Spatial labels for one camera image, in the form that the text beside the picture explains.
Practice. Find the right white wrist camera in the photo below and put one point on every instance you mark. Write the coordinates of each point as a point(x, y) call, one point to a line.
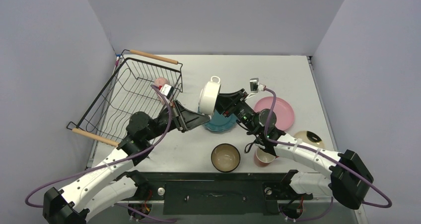
point(255, 87)

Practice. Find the teal scalloped ceramic plate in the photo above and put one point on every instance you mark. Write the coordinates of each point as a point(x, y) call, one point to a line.
point(220, 124)

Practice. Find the cream and black small plate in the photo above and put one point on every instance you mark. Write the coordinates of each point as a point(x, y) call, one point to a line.
point(310, 138)

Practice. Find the pink plastic plate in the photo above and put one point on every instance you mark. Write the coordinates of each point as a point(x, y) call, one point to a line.
point(282, 109)

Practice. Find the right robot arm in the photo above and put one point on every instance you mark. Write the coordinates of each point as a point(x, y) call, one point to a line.
point(343, 176)

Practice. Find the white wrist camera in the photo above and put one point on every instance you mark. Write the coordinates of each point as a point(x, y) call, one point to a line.
point(167, 91)
point(255, 87)

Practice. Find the black bowl cream inside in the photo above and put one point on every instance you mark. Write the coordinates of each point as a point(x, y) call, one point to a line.
point(225, 158)

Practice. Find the black wire dish rack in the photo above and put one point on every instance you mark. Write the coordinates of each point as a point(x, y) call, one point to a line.
point(128, 90)

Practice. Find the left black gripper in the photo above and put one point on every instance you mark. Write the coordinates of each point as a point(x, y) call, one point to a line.
point(185, 119)

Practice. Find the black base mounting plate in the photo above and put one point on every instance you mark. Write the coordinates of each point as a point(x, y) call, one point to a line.
point(195, 193)

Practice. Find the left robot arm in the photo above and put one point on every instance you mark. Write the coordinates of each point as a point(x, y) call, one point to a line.
point(112, 180)

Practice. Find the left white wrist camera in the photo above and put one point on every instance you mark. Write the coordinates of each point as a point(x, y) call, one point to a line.
point(167, 91)

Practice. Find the light pink mug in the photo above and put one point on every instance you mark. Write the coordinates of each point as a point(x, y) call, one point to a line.
point(158, 82)

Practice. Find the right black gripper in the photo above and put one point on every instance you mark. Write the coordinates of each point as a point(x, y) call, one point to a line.
point(235, 103)

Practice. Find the dark pink mug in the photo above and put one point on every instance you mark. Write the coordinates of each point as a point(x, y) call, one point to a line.
point(263, 159)

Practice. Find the white cup with black rim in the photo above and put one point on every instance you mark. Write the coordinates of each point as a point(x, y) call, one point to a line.
point(209, 95)

